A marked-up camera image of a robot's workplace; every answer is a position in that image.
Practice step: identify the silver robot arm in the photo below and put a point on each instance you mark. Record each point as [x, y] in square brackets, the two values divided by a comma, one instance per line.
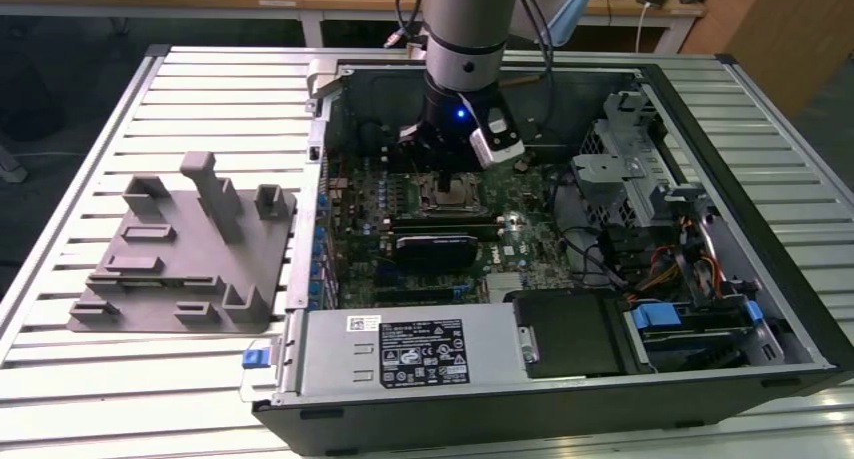
[463, 29]

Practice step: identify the CPU socket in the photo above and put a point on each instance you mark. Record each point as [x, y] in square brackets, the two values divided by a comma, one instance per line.
[449, 211]

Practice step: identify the silver coin battery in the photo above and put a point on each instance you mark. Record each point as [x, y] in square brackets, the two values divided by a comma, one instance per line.
[525, 165]

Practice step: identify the black RAM slot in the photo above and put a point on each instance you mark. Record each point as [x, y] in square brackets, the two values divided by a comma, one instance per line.
[440, 220]
[487, 234]
[453, 229]
[440, 225]

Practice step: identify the green motherboard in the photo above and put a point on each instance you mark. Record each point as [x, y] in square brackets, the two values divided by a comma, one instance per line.
[533, 194]

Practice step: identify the blue card retainer clip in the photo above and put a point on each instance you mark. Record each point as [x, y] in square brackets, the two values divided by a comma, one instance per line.
[313, 293]
[316, 268]
[320, 232]
[323, 201]

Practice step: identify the black graphics card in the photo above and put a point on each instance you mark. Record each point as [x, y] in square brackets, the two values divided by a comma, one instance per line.
[433, 254]

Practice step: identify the metal drive cage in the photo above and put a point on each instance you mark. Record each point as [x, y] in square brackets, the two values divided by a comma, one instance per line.
[600, 165]

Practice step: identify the silver chipset heat sink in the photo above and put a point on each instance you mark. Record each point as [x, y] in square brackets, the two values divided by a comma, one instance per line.
[503, 286]

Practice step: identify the black expansion slot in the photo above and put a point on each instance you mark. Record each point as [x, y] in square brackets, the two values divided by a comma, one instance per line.
[413, 295]

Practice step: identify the grey parts rack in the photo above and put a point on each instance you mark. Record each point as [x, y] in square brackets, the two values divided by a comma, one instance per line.
[193, 239]

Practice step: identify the black plastic shroud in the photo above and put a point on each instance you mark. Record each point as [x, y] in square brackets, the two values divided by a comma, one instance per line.
[573, 334]

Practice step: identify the silver power supply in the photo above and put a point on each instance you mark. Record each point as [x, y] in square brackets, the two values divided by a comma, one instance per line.
[320, 354]

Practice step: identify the hard disk in blue carrier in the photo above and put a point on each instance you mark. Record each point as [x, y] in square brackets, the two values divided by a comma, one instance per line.
[653, 315]

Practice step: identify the blue case latch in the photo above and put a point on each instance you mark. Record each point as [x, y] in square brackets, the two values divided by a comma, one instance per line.
[254, 360]

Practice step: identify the black PC case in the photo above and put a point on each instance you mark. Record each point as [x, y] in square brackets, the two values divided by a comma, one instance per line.
[467, 419]

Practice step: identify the wooden desk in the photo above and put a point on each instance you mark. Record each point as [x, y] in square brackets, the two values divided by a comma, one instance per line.
[133, 1]

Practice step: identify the wooden cabinet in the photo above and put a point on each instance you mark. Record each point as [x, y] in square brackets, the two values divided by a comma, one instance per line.
[787, 39]

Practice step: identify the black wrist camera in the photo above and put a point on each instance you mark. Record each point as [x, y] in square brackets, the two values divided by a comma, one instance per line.
[409, 134]

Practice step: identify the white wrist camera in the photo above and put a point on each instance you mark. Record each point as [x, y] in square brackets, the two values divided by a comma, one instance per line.
[496, 146]

